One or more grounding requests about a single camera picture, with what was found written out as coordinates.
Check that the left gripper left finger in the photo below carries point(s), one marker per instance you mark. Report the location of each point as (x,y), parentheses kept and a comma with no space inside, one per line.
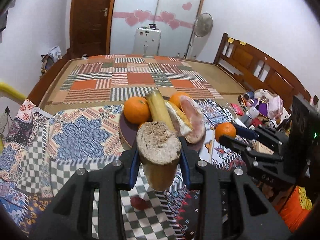
(69,214)

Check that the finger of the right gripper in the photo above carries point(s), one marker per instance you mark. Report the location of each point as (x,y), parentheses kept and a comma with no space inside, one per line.
(235,145)
(245,132)

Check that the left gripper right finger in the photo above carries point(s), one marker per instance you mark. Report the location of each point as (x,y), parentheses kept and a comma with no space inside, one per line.
(231,206)

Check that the peeled pink pomelo segment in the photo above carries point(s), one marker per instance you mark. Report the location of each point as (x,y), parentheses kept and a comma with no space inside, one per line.
(194,114)

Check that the red jujube fruit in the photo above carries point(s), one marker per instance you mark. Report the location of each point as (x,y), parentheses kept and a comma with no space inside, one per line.
(139,203)

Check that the short yellow sugarcane piece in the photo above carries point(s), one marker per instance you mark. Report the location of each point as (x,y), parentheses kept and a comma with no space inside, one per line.
(159,149)

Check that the long yellow sugarcane piece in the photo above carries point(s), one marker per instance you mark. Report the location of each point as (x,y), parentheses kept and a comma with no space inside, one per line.
(158,108)

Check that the red packet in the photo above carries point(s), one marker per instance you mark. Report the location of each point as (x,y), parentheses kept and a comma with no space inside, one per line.
(237,109)

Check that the wooden headboard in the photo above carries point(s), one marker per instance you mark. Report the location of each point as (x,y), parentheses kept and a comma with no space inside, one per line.
(254,70)

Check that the large orange on plate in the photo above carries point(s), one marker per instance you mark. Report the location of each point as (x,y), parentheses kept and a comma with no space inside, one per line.
(175,98)

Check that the colourful patterned tablecloth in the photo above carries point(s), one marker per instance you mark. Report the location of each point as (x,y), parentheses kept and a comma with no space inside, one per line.
(42,151)

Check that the dark purple plate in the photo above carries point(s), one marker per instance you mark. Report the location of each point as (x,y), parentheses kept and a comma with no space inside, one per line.
(129,131)

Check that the white standing fan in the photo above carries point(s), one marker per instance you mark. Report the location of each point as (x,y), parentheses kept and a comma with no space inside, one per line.
(202,27)

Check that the wooden footboard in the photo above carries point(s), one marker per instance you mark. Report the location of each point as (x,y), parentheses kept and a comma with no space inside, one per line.
(38,92)

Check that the patchwork striped bed mat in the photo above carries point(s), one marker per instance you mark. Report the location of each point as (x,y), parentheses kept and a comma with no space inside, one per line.
(115,78)

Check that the white metal appliance box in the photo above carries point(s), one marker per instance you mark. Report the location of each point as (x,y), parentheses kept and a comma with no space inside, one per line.
(147,40)

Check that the frosted sliding glass door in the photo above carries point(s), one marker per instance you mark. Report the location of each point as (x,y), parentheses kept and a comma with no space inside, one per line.
(174,18)

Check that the yellow foam tube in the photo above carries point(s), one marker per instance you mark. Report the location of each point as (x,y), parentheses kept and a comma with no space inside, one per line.
(12,92)

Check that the clutter on footboard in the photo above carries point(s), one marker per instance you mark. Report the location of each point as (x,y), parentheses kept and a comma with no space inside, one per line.
(50,59)

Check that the brown wooden door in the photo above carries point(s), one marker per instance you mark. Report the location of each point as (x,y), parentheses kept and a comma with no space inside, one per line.
(90,27)

